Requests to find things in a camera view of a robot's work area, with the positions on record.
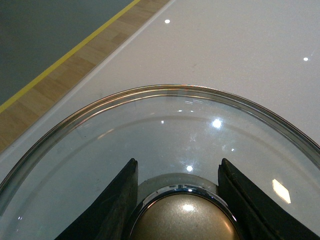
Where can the glass pot lid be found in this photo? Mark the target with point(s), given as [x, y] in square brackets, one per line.
[178, 135]

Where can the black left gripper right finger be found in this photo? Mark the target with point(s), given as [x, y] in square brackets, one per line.
[259, 217]

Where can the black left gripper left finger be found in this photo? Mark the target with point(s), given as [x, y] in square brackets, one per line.
[106, 217]

